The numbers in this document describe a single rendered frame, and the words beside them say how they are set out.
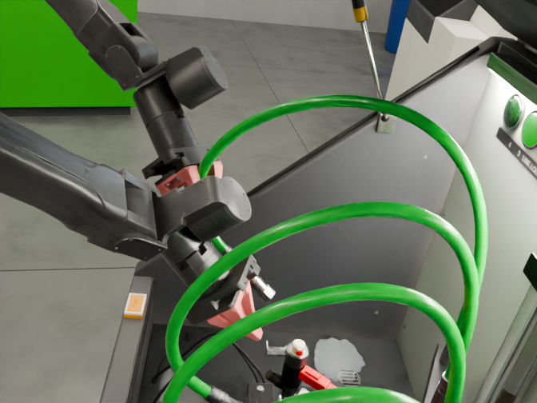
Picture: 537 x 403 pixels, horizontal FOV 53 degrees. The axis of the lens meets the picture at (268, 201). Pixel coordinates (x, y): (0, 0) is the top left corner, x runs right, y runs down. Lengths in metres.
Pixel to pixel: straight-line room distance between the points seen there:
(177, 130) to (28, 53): 3.18
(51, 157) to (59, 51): 3.36
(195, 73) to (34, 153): 0.29
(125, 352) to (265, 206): 0.33
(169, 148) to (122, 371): 0.35
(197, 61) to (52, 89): 3.26
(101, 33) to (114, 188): 0.26
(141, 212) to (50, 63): 3.34
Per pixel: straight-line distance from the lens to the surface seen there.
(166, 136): 0.74
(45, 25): 3.84
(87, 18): 0.78
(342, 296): 0.44
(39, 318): 2.39
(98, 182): 0.56
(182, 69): 0.75
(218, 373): 1.05
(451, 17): 3.86
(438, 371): 0.77
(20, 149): 0.51
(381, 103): 0.61
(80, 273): 2.58
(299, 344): 0.71
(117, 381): 0.88
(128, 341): 0.93
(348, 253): 1.02
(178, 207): 0.62
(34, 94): 3.98
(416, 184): 0.97
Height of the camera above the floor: 1.62
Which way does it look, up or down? 31 degrees down
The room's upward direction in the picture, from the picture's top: 9 degrees clockwise
